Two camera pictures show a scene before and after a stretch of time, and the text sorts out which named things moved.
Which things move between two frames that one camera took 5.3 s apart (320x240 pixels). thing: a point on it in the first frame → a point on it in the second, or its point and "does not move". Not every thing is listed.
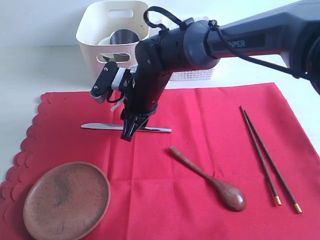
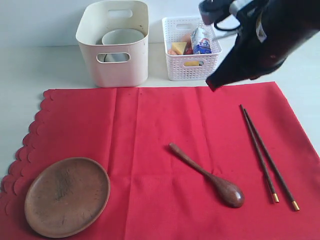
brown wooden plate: (66, 201) does not move
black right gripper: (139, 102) → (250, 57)
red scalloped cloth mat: (153, 195) does not move
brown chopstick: (278, 199) does not move
